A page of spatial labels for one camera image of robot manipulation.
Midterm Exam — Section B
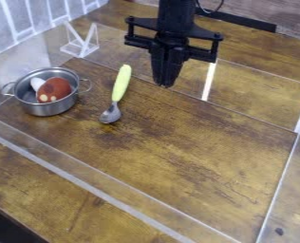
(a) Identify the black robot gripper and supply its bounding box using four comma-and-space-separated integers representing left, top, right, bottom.
124, 0, 223, 87

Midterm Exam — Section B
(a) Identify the red toy mushroom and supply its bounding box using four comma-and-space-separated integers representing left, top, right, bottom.
29, 77, 71, 103

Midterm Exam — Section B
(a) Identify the small silver pot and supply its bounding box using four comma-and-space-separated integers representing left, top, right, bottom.
8, 67, 83, 117

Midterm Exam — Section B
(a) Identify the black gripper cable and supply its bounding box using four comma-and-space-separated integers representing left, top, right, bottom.
193, 0, 226, 15

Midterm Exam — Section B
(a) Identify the spoon with yellow-green handle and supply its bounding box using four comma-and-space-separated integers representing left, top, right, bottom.
99, 65, 132, 123

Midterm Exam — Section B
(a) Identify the black bar on wall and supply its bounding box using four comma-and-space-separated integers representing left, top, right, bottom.
195, 8, 276, 32

